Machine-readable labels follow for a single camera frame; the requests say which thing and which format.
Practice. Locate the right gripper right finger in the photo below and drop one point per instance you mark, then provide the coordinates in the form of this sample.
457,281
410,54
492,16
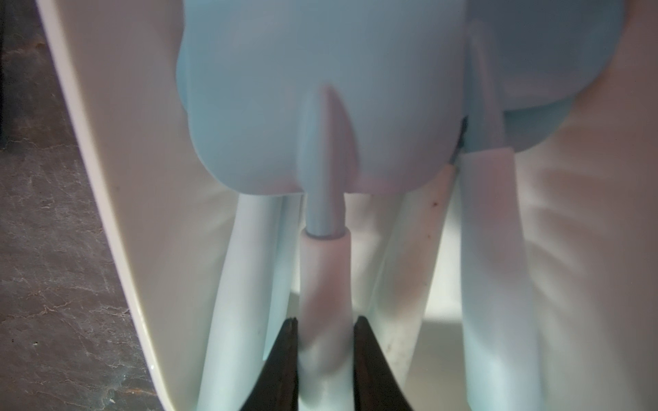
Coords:
375,388

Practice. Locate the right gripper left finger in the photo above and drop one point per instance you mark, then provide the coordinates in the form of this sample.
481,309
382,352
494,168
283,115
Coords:
277,386

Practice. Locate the light blue shovel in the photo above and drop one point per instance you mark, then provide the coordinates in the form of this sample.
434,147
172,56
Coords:
400,297
252,298
324,98
525,62

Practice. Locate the light blue shovel back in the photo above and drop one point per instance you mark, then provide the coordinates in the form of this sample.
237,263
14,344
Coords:
400,297

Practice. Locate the white storage box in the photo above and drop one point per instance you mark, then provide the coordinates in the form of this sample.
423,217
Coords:
587,195

